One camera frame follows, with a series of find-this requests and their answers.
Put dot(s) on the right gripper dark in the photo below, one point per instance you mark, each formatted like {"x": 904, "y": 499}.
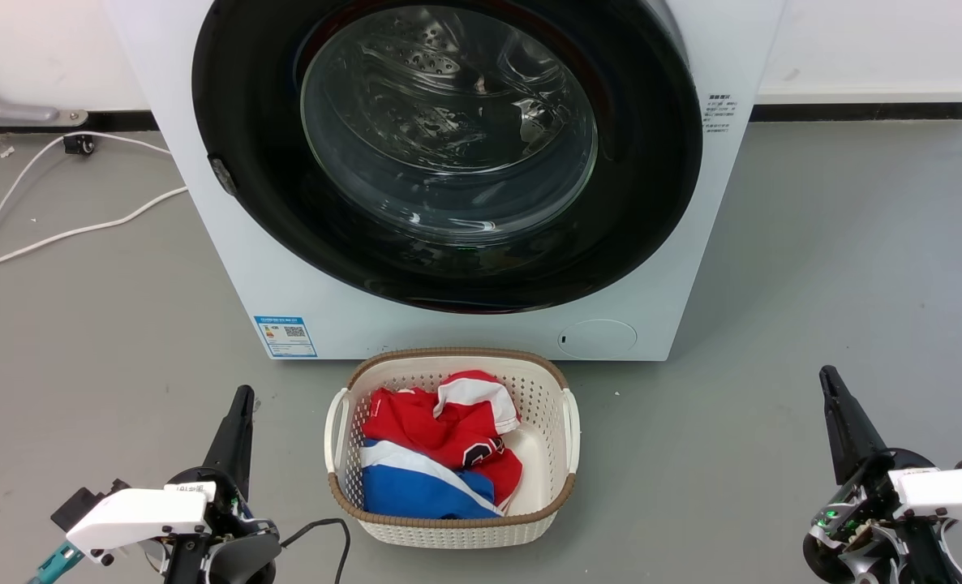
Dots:
{"x": 854, "y": 527}

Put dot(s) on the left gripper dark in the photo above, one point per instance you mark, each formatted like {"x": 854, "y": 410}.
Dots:
{"x": 246, "y": 556}

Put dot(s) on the black round washer door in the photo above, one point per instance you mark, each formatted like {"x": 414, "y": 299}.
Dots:
{"x": 270, "y": 186}

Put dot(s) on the white front-load washing machine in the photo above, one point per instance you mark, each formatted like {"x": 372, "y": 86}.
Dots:
{"x": 416, "y": 324}

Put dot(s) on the blue energy label sticker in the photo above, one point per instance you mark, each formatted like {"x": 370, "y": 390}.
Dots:
{"x": 285, "y": 336}

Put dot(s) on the blue and white garment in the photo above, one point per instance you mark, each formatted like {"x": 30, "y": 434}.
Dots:
{"x": 408, "y": 487}

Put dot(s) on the red and white garment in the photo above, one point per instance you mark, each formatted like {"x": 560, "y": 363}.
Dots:
{"x": 416, "y": 422}

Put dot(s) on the round white filter cover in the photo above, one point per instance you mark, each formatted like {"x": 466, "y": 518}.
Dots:
{"x": 598, "y": 338}

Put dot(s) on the cream woven-rim laundry basket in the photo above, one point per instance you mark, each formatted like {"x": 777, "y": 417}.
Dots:
{"x": 546, "y": 454}

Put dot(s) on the small printed text sticker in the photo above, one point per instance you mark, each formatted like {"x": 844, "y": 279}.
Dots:
{"x": 721, "y": 113}

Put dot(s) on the black left wrist camera block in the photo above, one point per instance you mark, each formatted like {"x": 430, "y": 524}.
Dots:
{"x": 83, "y": 503}

